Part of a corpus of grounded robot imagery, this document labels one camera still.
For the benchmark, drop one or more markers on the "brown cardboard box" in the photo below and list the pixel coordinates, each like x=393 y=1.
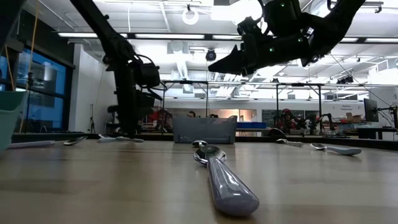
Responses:
x=354 y=118

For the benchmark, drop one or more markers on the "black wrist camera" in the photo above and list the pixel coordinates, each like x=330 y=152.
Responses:
x=147 y=74
x=283 y=15

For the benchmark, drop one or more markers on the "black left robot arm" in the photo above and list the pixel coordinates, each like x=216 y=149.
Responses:
x=99 y=28

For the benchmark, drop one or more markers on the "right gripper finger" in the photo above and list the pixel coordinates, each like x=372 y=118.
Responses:
x=234 y=70
x=234 y=57

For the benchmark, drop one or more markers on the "thin black tripod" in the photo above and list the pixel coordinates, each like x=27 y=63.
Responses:
x=92 y=124

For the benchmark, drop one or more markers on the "teal plastic bin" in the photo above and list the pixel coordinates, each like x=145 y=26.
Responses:
x=9 y=121

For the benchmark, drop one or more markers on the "black metal table frame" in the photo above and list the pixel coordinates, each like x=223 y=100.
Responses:
x=320 y=105
x=206 y=93

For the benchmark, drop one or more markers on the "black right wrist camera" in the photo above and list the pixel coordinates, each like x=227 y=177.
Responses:
x=283 y=15

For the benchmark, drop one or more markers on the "black round ceiling camera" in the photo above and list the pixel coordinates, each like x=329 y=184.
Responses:
x=211 y=55

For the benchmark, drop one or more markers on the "blue plastic crate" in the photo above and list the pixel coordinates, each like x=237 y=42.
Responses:
x=252 y=125

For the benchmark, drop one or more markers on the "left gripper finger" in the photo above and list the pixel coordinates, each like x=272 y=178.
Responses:
x=122 y=129
x=132 y=129

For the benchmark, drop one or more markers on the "person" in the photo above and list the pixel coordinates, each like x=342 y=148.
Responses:
x=191 y=114

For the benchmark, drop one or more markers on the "blue glass window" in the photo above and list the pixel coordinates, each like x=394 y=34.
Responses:
x=46 y=105

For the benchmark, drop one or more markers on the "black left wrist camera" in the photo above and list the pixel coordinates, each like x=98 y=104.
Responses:
x=147 y=74

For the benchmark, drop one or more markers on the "black ceiling track lights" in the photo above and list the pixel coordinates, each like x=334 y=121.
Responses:
x=348 y=79

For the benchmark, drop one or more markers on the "black computer monitor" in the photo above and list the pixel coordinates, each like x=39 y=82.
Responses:
x=370 y=110

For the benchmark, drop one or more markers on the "overhead light rail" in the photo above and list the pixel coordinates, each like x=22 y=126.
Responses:
x=169 y=36

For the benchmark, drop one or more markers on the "black desk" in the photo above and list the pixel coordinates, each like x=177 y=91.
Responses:
x=376 y=130

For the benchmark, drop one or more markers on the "gray plastic bin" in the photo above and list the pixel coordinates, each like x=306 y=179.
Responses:
x=203 y=130

